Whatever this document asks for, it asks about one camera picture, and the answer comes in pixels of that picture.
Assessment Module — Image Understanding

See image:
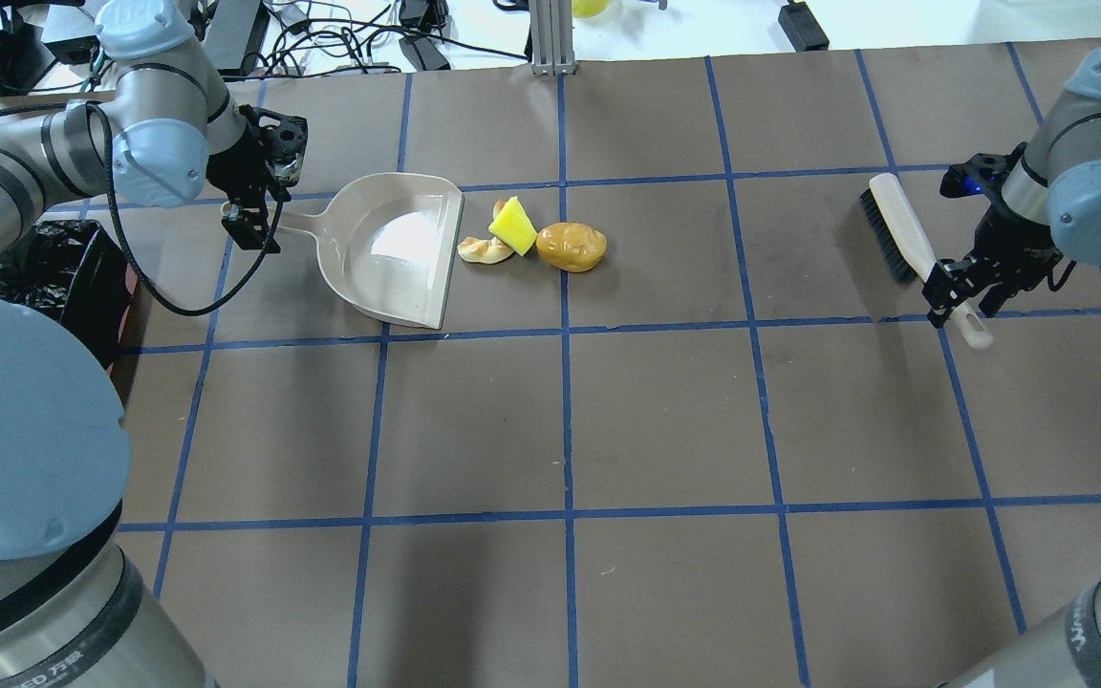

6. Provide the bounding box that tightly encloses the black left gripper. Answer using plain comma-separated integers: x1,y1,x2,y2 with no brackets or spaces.
206,105,309,253

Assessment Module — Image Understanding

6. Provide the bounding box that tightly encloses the yellow potato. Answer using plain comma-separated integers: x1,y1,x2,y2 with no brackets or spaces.
534,222,609,273

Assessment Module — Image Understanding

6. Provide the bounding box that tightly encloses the yellow green sponge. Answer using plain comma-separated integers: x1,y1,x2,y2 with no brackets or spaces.
488,196,538,256

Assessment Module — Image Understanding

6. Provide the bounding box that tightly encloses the beige plastic dustpan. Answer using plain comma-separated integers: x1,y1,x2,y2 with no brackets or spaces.
222,172,465,331

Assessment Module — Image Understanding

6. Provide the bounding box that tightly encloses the black power adapter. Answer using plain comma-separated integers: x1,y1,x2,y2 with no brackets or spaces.
777,1,831,53

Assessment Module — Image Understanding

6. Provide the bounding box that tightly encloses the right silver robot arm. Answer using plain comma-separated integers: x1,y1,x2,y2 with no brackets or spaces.
923,47,1101,687

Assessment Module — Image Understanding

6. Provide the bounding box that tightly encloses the aluminium frame post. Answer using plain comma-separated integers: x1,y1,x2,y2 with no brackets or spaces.
528,0,577,75

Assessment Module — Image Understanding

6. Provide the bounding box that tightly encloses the curved bread crust piece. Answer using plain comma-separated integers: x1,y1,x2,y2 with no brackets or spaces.
456,234,515,265

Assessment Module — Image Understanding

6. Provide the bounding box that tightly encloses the beige hand brush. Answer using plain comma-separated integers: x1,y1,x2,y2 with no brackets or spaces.
859,173,995,350

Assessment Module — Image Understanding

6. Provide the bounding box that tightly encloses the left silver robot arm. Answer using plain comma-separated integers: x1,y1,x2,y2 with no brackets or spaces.
0,1,309,687

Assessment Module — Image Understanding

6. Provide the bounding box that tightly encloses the bin with black bag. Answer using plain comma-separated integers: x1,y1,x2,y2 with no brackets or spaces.
0,219,132,369

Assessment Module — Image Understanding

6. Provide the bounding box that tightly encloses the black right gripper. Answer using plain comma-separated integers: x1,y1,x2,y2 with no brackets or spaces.
922,143,1066,330

